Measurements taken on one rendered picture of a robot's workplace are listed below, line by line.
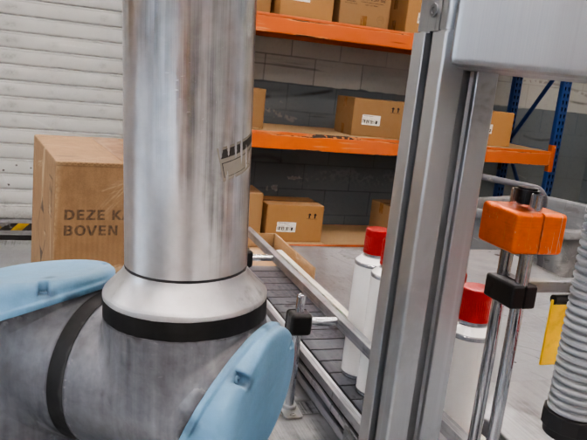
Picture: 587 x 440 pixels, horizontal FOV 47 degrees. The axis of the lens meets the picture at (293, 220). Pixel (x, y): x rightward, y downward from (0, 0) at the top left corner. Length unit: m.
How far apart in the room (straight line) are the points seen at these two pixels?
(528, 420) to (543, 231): 0.47
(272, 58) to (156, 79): 4.70
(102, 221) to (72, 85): 3.74
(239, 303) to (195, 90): 0.14
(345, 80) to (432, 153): 4.90
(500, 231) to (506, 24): 0.15
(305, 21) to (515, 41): 3.91
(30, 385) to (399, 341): 0.26
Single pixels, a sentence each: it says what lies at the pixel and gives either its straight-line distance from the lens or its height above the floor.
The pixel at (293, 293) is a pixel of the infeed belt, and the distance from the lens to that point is 1.25.
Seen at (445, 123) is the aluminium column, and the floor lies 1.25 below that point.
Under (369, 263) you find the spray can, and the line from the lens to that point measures 0.89.
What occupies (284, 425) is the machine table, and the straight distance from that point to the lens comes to 0.91.
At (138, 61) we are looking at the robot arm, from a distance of 0.44.
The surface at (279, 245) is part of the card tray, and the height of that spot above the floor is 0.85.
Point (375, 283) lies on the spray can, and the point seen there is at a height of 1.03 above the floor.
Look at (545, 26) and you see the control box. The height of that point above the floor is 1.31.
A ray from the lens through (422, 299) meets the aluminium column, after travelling 0.48.
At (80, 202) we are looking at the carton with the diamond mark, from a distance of 1.01.
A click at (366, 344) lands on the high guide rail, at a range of 0.84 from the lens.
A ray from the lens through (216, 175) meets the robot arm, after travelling 0.43.
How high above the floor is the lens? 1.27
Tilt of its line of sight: 12 degrees down
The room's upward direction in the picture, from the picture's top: 6 degrees clockwise
